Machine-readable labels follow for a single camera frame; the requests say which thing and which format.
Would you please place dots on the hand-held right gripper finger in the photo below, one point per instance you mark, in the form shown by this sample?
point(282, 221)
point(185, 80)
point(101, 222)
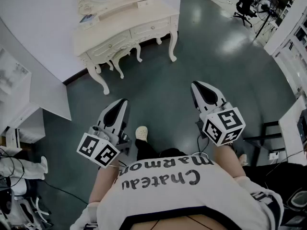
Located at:
point(219, 97)
point(197, 99)

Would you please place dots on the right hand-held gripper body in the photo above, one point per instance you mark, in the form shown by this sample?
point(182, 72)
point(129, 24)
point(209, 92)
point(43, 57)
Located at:
point(230, 121)

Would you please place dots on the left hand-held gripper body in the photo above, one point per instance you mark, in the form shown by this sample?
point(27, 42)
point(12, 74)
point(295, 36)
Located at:
point(96, 150)

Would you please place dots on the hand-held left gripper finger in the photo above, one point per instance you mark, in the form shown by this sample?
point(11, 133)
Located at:
point(103, 118)
point(121, 121)

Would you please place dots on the cream ornate dressing table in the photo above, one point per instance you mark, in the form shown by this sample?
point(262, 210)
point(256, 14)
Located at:
point(115, 30)

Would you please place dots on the person's left forearm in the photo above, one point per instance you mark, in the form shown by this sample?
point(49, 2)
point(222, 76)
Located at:
point(103, 183)

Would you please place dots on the person's right forearm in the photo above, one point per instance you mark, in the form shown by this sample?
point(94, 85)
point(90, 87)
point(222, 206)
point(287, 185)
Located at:
point(226, 159)

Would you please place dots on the person's cream clog shoe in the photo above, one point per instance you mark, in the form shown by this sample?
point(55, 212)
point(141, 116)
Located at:
point(141, 133)
point(243, 159)

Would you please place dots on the white power strip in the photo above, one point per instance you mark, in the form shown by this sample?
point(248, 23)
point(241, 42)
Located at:
point(273, 155)

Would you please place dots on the white carved stool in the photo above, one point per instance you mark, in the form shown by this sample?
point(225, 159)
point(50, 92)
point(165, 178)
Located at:
point(120, 63)

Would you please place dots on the white padded bundle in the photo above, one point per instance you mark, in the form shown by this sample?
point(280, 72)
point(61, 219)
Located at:
point(24, 168)

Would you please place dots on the person's white printed shirt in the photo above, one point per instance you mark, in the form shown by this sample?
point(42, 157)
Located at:
point(180, 195)

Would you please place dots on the white shelving unit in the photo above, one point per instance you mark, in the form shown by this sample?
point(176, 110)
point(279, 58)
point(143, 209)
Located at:
point(292, 44)

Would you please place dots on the white cabinet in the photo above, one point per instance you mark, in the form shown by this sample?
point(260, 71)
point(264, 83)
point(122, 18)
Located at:
point(14, 92)

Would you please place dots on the black office chair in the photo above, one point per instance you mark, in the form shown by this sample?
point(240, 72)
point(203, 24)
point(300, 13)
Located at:
point(244, 3)

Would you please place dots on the black standing fan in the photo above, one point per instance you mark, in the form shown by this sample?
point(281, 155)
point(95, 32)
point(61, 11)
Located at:
point(263, 8)

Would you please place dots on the blue printed booklet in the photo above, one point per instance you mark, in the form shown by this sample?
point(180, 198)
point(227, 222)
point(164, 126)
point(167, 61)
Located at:
point(87, 18)

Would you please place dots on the white desk with black frame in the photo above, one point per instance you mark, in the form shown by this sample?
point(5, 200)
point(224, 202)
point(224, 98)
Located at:
point(291, 133)

